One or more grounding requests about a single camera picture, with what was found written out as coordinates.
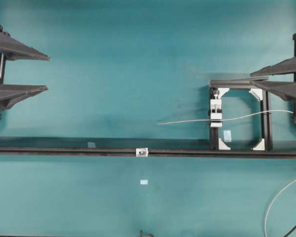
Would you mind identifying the left dark grey gripper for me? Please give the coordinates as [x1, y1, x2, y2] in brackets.
[0, 25, 50, 119]

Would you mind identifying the right dark grey gripper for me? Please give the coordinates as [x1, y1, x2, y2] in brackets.
[250, 33, 296, 123]

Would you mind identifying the thin grey wire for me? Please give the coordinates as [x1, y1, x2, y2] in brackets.
[156, 110, 295, 125]

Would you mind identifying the silver metal fitting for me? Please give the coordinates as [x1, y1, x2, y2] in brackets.
[136, 148, 149, 157]

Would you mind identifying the light blue tape patch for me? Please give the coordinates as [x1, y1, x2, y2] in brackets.
[223, 130, 232, 142]

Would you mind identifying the white tape patch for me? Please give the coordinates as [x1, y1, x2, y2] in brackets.
[140, 180, 148, 185]

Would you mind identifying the long black aluminium rail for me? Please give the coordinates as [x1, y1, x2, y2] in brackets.
[0, 147, 296, 158]

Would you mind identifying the white wire clamp block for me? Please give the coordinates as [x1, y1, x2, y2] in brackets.
[210, 99, 222, 128]

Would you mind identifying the clear tape on rail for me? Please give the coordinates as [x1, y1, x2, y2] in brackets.
[87, 142, 96, 148]

